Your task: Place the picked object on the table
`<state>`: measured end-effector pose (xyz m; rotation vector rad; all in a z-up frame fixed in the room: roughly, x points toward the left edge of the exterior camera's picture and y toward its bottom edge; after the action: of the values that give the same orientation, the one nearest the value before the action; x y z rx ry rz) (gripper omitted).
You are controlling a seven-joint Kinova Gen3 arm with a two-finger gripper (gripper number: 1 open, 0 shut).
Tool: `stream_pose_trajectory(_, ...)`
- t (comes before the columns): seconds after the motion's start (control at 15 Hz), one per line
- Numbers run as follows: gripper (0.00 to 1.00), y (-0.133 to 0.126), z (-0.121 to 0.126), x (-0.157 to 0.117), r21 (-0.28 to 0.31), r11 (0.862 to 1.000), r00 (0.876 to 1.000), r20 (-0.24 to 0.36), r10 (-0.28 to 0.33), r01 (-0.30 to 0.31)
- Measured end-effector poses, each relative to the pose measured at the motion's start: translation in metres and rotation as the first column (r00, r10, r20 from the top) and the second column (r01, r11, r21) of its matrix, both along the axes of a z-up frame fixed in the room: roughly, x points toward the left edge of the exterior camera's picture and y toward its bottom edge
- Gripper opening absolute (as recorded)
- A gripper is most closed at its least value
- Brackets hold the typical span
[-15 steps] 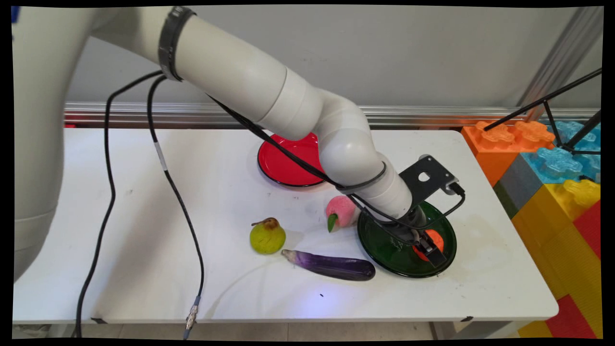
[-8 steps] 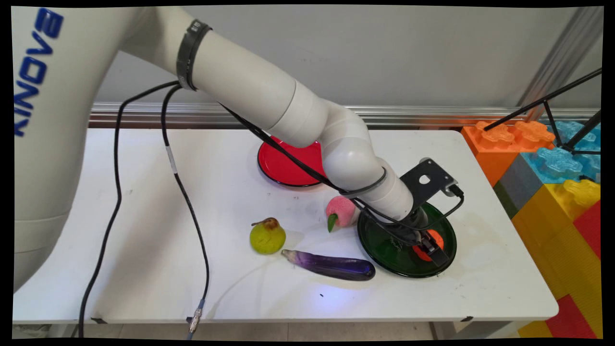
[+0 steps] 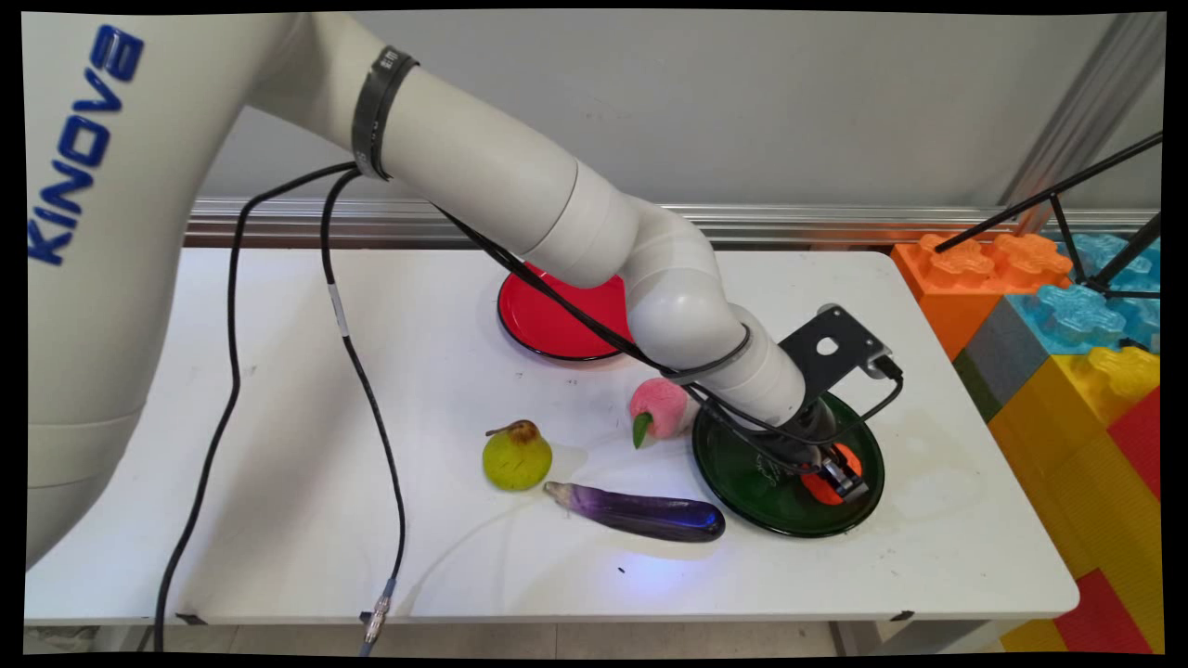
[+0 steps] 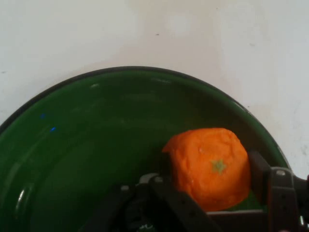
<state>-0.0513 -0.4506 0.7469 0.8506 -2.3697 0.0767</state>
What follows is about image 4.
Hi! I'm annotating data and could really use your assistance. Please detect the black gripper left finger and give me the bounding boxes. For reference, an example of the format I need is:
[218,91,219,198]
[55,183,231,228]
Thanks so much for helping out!
[79,172,223,232]

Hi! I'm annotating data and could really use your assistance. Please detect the orange toy tangerine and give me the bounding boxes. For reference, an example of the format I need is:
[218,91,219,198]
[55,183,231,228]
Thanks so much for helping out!
[161,128,252,213]

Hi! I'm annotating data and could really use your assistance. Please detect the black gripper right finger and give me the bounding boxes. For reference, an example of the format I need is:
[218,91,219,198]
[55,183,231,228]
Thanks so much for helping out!
[248,149,309,232]

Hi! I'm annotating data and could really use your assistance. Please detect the dark green plate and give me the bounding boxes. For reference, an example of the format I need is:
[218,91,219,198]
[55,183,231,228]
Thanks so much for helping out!
[0,66,292,232]

